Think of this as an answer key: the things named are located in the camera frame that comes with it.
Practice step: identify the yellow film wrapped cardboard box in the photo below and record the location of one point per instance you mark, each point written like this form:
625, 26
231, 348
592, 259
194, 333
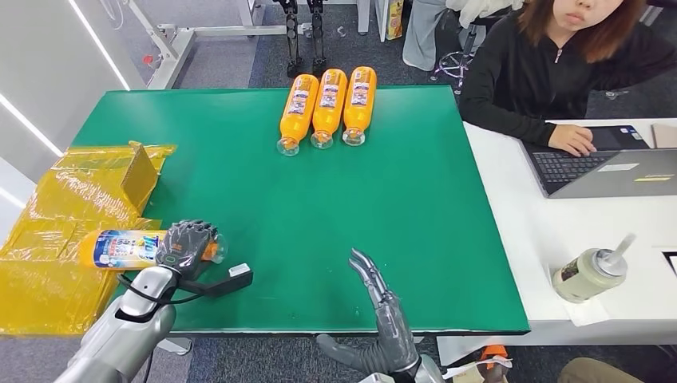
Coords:
58, 211

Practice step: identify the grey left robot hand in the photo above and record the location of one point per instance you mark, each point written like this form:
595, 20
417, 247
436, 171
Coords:
185, 246

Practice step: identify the orange tag with white label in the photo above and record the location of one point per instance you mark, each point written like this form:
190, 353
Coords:
493, 352

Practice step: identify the white metal frame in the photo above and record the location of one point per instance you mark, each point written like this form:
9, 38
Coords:
172, 50

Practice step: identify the chrome chair base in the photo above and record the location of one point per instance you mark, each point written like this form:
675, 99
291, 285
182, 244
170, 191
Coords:
616, 94

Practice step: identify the green table mat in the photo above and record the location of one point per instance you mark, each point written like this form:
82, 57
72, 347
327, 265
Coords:
317, 211

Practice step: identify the person's hand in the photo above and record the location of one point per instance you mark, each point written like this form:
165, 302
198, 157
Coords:
572, 140

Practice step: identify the person in pale clothing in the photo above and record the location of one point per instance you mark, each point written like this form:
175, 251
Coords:
420, 31

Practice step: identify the red knob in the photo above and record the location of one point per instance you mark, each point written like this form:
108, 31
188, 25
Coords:
149, 60

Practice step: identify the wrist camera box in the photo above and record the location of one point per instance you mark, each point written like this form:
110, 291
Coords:
376, 378
232, 277

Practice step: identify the black robot leg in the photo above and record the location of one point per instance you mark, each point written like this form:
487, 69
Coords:
317, 39
291, 42

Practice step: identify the orange bottle with blue label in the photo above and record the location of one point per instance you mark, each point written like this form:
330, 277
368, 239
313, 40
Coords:
127, 248

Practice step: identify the black stool with chrome base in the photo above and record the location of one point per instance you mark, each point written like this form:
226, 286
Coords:
455, 63

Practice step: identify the black flat device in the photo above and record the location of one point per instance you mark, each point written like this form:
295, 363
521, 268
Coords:
672, 262

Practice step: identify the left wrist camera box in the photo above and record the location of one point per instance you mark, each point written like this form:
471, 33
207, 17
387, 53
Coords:
232, 277

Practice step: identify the beige notebook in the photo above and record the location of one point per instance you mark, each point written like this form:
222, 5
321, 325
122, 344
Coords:
664, 136

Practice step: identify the orange bottle with clear cap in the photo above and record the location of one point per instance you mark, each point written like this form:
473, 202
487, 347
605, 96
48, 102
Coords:
296, 112
359, 101
327, 107

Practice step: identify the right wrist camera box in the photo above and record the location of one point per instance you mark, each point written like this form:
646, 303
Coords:
376, 378

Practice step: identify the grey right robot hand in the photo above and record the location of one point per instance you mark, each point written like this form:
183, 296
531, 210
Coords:
394, 338

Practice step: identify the yellow carton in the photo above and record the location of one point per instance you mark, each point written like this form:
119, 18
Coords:
394, 20

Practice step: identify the pale drink cup with straw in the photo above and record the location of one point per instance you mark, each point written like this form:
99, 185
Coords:
581, 274

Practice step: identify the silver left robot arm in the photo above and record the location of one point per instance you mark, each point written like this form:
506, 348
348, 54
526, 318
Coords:
121, 338

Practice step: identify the grey laptop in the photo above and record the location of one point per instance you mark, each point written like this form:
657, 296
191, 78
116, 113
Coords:
608, 177

